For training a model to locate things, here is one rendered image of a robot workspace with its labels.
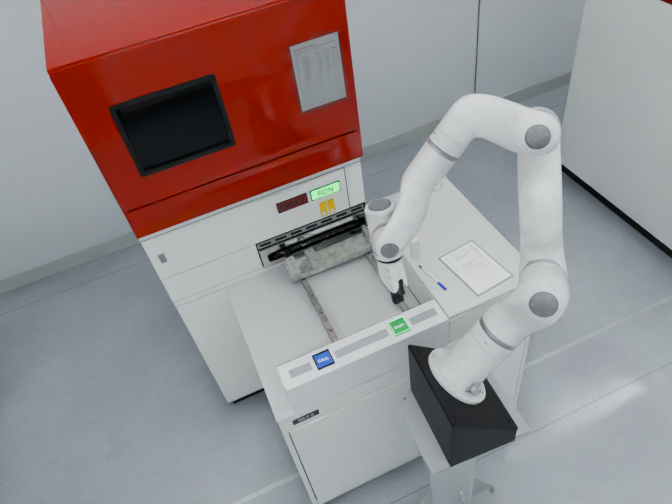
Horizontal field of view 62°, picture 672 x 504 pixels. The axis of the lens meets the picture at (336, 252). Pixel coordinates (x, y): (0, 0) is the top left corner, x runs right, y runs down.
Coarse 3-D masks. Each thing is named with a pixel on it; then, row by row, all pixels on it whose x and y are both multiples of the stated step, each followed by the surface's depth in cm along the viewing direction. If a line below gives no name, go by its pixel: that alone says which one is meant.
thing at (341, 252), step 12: (348, 240) 216; (360, 240) 215; (324, 252) 213; (336, 252) 212; (348, 252) 211; (360, 252) 212; (300, 264) 210; (324, 264) 209; (336, 264) 211; (300, 276) 208
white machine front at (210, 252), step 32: (352, 160) 200; (288, 192) 198; (352, 192) 210; (192, 224) 190; (224, 224) 196; (256, 224) 201; (288, 224) 208; (160, 256) 193; (192, 256) 199; (224, 256) 205; (256, 256) 211; (192, 288) 209
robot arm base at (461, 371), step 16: (464, 336) 152; (480, 336) 146; (432, 352) 159; (448, 352) 156; (464, 352) 149; (480, 352) 146; (496, 352) 145; (432, 368) 153; (448, 368) 153; (464, 368) 149; (480, 368) 148; (448, 384) 150; (464, 384) 151; (480, 384) 159; (464, 400) 149; (480, 400) 153
